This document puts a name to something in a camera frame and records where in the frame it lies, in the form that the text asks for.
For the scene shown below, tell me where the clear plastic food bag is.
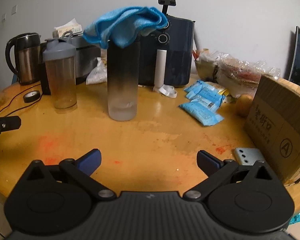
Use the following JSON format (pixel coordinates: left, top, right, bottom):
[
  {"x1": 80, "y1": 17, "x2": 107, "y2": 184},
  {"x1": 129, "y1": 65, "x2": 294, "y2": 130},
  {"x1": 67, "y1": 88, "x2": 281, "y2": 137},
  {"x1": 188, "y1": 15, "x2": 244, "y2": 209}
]
[{"x1": 194, "y1": 49, "x2": 282, "y2": 98}]

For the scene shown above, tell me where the teal packet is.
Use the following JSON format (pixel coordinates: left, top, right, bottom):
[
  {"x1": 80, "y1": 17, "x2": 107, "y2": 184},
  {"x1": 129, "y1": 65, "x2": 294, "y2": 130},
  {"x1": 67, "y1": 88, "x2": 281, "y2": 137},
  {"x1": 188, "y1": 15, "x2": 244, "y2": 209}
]
[{"x1": 289, "y1": 210, "x2": 300, "y2": 225}]

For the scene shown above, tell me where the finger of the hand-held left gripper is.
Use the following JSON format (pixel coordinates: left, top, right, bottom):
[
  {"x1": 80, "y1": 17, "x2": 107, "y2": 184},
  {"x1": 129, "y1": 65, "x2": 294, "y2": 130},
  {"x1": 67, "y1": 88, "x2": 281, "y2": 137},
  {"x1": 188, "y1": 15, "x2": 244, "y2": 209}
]
[{"x1": 0, "y1": 110, "x2": 22, "y2": 140}]

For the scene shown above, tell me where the blue microfiber cloth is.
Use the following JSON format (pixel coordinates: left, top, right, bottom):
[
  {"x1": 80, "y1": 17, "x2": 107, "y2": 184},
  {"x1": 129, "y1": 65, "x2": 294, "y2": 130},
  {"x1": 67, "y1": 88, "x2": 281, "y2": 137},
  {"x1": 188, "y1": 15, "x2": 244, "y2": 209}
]
[{"x1": 82, "y1": 6, "x2": 169, "y2": 50}]

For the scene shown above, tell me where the black tape roll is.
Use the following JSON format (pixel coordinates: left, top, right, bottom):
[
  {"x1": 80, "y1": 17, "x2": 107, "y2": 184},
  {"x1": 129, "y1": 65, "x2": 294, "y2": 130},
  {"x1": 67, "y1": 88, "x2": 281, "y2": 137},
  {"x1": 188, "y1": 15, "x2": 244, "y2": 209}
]
[{"x1": 23, "y1": 90, "x2": 42, "y2": 103}]

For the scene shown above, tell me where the dark blue air fryer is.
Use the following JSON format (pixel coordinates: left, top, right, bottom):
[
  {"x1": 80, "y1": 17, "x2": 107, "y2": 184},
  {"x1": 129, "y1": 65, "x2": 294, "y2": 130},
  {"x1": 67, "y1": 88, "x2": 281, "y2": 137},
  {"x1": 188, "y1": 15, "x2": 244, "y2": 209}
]
[{"x1": 137, "y1": 15, "x2": 196, "y2": 88}]

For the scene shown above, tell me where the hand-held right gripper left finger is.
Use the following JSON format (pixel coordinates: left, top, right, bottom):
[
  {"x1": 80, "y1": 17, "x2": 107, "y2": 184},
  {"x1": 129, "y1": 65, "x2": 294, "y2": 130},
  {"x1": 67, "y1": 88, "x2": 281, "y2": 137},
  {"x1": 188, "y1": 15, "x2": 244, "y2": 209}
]
[{"x1": 21, "y1": 149, "x2": 117, "y2": 202}]

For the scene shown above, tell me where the stainless steel electric kettle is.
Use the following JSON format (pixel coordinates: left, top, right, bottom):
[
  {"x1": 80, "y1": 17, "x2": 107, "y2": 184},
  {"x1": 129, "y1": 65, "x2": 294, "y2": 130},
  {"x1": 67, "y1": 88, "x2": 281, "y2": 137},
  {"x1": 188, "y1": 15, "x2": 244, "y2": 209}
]
[{"x1": 5, "y1": 32, "x2": 42, "y2": 85}]

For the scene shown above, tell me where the white plastic bag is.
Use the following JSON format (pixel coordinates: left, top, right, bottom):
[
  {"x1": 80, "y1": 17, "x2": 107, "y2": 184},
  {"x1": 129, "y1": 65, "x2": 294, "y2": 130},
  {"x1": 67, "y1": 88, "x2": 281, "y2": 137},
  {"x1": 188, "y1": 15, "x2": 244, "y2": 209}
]
[{"x1": 86, "y1": 57, "x2": 108, "y2": 85}]

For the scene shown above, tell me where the yellow packet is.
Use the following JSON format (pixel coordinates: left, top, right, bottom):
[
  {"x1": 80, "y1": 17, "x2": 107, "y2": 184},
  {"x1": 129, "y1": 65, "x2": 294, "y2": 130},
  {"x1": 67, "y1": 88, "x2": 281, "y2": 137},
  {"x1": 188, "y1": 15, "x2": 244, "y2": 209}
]
[{"x1": 205, "y1": 81, "x2": 230, "y2": 97}]

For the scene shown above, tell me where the grey rice cooker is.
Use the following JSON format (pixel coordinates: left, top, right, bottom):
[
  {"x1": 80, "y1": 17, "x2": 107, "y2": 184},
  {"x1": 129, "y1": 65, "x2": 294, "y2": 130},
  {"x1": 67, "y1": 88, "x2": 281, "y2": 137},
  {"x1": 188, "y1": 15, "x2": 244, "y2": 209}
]
[{"x1": 40, "y1": 35, "x2": 102, "y2": 85}]

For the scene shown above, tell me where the large cardboard box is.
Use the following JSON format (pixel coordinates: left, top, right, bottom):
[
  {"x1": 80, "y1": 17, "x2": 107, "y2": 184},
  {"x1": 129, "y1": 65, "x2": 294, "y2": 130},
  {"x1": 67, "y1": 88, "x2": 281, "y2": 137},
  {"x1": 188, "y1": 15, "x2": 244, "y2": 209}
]
[{"x1": 244, "y1": 74, "x2": 300, "y2": 185}]

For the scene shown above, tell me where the white tissue pack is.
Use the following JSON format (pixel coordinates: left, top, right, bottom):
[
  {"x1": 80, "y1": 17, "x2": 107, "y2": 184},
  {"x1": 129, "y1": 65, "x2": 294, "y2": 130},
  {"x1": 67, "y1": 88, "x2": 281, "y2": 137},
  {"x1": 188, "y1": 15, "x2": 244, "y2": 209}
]
[{"x1": 52, "y1": 18, "x2": 83, "y2": 38}]

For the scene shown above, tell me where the white strap loop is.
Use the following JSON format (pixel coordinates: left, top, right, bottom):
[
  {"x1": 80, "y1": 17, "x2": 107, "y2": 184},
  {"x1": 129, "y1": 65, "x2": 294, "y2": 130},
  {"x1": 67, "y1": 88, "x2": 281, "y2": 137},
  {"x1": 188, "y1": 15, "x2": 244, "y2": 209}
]
[{"x1": 153, "y1": 84, "x2": 177, "y2": 98}]

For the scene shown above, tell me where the clear shaker bottle grey lid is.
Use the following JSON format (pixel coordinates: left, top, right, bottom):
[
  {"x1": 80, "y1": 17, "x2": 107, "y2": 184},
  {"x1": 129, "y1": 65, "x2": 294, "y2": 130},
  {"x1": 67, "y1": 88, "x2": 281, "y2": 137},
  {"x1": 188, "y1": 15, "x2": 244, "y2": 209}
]
[{"x1": 42, "y1": 31, "x2": 78, "y2": 110}]

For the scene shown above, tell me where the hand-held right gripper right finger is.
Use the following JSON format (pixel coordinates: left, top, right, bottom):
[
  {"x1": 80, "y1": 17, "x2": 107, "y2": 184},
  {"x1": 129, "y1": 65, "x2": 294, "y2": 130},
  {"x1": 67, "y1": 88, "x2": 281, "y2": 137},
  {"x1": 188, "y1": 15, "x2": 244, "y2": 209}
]
[{"x1": 184, "y1": 150, "x2": 278, "y2": 202}]

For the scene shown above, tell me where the black cable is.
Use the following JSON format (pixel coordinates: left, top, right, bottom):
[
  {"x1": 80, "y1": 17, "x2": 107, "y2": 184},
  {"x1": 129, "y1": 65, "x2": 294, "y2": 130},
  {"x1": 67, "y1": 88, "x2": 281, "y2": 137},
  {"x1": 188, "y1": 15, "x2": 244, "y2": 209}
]
[{"x1": 0, "y1": 84, "x2": 42, "y2": 117}]

